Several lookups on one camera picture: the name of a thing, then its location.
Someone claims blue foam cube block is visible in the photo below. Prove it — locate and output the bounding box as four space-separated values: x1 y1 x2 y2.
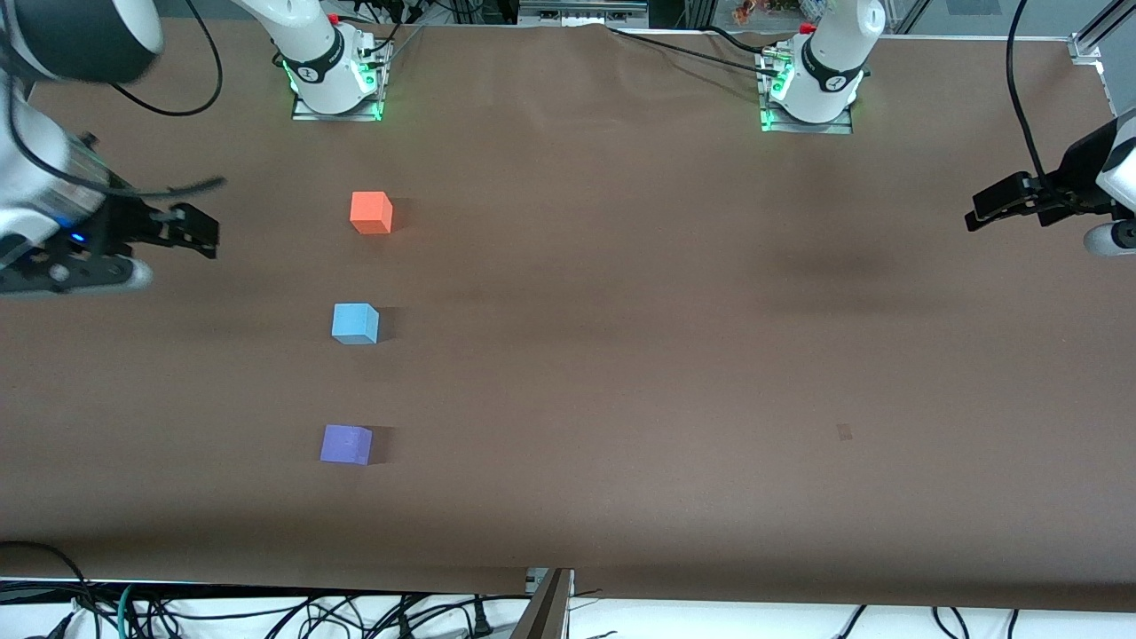
331 303 381 346

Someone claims orange foam cube block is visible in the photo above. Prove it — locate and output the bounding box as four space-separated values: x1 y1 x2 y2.
350 191 394 236

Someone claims purple foam cube block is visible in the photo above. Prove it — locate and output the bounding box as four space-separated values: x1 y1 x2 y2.
319 423 374 466

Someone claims brown table cover sheet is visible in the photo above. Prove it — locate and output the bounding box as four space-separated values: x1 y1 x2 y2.
0 16 1136 613

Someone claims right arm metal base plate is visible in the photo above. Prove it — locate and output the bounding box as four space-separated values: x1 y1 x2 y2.
291 40 392 122

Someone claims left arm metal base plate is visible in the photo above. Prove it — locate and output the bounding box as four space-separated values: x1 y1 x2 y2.
756 49 855 136

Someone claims black looped floor cable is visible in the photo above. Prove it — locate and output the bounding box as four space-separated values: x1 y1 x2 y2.
0 540 92 639

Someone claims black cable across table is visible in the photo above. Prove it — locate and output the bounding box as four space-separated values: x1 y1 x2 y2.
607 25 784 79

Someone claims aluminium frame rail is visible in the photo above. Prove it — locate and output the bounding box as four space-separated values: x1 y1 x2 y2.
519 0 650 28

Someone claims aluminium post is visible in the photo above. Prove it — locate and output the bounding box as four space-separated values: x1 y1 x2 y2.
510 568 574 639

